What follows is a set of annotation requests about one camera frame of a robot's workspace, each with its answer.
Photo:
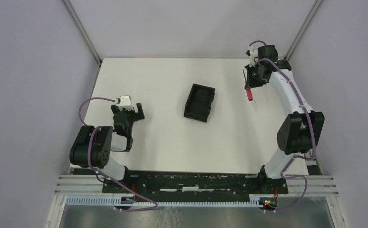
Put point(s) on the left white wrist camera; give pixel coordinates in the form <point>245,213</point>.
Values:
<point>123,101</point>

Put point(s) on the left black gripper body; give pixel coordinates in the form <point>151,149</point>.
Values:
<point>132,116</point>

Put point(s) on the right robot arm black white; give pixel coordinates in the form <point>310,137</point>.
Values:
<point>279,163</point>

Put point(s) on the left aluminium frame post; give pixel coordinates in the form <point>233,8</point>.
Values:
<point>84,34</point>

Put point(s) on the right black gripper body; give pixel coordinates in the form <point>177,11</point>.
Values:
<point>254,71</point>

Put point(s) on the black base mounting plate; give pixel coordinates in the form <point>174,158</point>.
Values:
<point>167,186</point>

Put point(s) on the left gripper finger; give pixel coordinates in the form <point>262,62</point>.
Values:
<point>114,109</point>
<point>140,113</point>

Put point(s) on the red handled screwdriver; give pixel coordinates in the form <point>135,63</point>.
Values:
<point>248,92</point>

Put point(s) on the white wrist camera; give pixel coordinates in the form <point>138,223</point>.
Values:
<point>123,101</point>
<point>252,53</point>

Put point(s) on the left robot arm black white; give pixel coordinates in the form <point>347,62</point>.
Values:
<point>92,148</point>

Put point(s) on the aluminium front rail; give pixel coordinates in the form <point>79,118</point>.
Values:
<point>318,186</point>

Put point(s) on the white slotted cable duct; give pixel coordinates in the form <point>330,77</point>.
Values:
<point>120,201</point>

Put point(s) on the right aluminium frame post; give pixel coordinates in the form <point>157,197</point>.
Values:
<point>304,27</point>

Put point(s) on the black plastic bin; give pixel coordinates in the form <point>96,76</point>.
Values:
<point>199,101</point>

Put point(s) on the aluminium frame post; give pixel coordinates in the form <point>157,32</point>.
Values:
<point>304,27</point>
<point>84,34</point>

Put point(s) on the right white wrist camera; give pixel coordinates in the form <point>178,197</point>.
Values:
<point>252,53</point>

